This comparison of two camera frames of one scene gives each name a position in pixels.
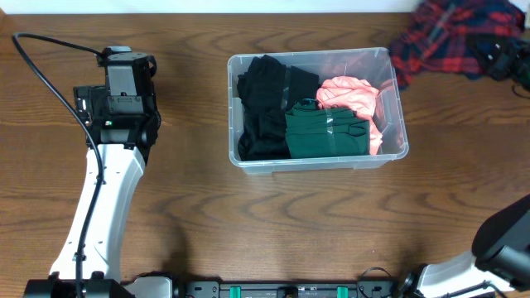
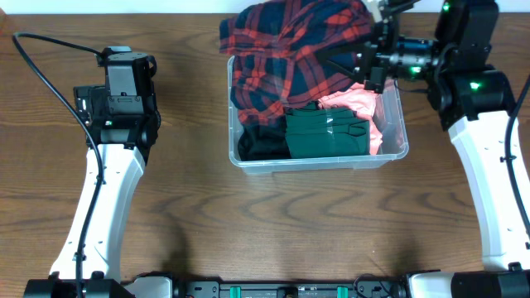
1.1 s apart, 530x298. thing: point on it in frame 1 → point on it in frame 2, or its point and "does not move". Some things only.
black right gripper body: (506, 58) → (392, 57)
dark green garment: (312, 131) does not move
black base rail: (363, 290) does not move
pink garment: (355, 93) does not move
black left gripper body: (83, 100) does not move
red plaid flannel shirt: (437, 36) → (287, 53)
